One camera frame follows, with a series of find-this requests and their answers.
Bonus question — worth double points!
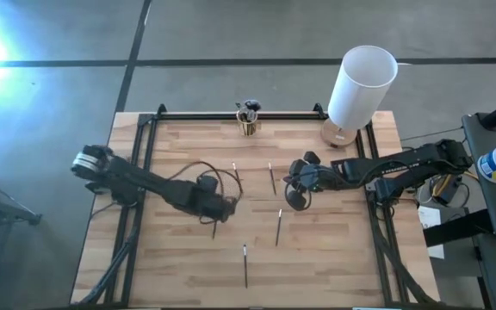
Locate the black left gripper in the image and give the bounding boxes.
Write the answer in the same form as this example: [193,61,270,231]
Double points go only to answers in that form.
[185,183,239,226]

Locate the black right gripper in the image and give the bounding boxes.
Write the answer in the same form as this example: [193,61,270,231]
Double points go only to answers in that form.
[285,158,338,212]

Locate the fluffy black powder brush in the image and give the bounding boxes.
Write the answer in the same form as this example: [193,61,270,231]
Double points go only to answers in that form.
[245,98,264,124]

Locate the white shade lamp wooden base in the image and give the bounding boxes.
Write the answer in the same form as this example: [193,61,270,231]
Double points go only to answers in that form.
[320,45,400,149]

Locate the white paper sheet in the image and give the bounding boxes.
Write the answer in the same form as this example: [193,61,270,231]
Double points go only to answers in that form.
[417,205,446,260]

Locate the black power box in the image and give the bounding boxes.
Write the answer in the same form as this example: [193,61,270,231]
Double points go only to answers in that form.
[434,183,461,206]

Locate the black crossbar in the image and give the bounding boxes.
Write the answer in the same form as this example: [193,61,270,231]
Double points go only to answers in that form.
[422,208,493,248]

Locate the dark metal stand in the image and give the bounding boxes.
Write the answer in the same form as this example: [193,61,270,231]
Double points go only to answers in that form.
[0,170,43,226]

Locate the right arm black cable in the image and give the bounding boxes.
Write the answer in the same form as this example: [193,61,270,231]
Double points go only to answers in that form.
[282,179,314,213]

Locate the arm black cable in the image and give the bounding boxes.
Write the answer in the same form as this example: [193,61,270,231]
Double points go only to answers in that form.
[282,179,314,213]
[168,160,245,226]

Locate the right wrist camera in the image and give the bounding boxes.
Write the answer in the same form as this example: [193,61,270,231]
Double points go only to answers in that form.
[302,150,322,166]

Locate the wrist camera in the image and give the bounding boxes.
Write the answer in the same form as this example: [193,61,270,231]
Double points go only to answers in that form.
[195,174,220,194]
[302,150,322,166]

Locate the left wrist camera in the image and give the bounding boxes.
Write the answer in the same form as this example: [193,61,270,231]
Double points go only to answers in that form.
[195,174,220,194]

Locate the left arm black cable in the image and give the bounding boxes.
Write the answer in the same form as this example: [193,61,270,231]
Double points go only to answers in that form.
[168,160,245,226]

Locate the black table frame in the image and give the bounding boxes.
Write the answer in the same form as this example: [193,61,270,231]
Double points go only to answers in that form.
[78,102,437,309]

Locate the gold wire basket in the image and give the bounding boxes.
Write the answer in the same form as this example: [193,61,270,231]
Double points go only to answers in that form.
[235,109,261,137]

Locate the yellow cable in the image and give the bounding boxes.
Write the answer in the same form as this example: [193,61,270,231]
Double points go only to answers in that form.
[431,171,480,198]

